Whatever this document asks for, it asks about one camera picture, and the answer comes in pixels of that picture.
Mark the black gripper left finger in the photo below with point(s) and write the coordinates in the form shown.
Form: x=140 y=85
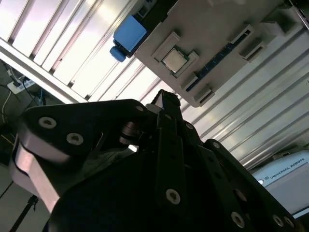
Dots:
x=84 y=120

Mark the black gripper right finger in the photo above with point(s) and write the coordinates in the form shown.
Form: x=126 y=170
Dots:
x=217 y=174

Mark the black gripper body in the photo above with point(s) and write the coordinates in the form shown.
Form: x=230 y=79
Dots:
x=108 y=205

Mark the hard disk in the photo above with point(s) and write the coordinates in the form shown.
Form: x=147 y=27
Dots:
x=130 y=33

